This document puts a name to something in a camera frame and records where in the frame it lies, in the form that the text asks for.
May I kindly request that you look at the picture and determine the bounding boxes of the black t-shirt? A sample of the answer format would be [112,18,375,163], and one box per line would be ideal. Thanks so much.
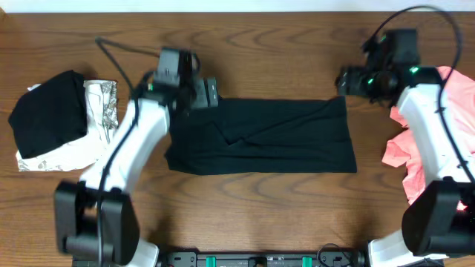
[166,96,357,175]

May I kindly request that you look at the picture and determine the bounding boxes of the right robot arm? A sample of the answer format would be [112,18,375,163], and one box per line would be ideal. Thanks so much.
[335,29,474,266]

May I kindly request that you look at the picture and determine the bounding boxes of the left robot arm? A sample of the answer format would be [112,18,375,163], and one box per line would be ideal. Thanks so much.
[53,47,218,266]

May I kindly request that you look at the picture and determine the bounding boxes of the pink t-shirt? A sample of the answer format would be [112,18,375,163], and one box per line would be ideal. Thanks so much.
[381,70,474,203]

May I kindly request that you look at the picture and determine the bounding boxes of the white patterned folded garment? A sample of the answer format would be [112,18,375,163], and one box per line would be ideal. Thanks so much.
[16,80,118,171]

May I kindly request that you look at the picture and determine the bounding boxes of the folded black garment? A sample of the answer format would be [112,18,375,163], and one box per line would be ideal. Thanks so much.
[8,70,88,159]

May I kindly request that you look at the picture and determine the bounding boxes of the left black cable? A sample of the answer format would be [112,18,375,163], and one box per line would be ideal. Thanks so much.
[94,36,160,267]

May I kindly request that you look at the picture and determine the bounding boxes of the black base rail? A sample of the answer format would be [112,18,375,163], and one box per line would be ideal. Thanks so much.
[157,248,369,267]

